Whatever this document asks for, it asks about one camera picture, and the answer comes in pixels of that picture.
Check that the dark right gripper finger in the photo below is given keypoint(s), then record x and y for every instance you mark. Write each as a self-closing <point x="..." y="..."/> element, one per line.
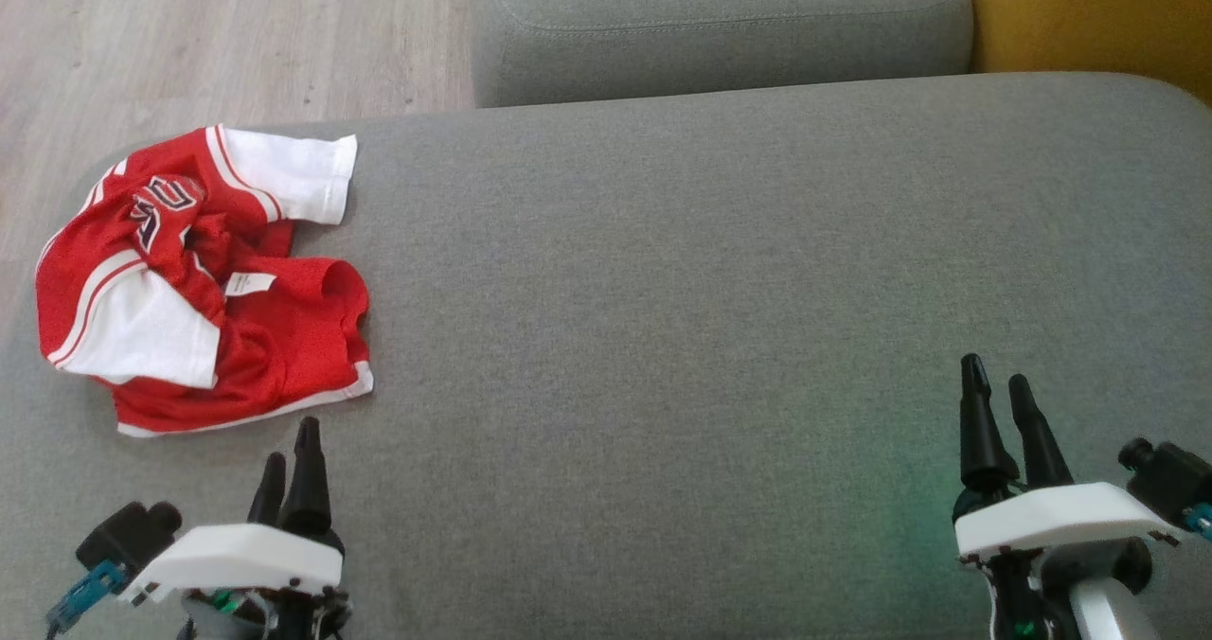
<point x="980" y="432"/>
<point x="1037" y="441"/>

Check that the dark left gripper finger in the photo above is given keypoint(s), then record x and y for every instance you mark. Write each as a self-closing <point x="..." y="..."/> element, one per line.
<point x="308" y="488"/>
<point x="269" y="493"/>

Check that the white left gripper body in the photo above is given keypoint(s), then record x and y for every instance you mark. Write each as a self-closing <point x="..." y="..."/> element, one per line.
<point x="241" y="555"/>

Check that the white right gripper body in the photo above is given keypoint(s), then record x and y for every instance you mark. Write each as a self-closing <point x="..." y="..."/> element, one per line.
<point x="1051" y="517"/>

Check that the red mesh shorts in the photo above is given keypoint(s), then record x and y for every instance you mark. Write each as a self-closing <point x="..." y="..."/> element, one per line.
<point x="294" y="356"/>

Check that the red jersey with white sleeves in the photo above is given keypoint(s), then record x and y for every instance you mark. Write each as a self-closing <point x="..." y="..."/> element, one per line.
<point x="142" y="328"/>

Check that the large grey sofa seat cushion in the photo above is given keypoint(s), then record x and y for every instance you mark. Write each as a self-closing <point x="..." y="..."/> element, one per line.
<point x="663" y="337"/>

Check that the wide yellow sofa backrest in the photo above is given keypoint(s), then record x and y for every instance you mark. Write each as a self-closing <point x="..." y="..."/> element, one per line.
<point x="1089" y="15"/>

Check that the small grey sofa seat cushion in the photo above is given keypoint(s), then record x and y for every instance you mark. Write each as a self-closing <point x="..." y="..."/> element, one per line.
<point x="720" y="25"/>

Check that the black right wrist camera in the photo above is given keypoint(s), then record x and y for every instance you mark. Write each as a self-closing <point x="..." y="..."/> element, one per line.
<point x="1169" y="479"/>

